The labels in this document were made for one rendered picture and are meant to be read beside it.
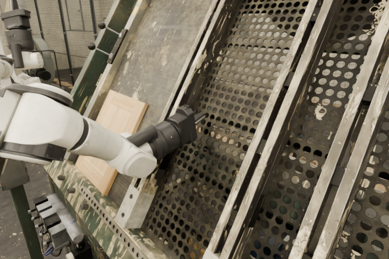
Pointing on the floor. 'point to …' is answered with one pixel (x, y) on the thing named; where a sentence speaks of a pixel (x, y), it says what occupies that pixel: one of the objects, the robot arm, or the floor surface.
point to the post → (30, 239)
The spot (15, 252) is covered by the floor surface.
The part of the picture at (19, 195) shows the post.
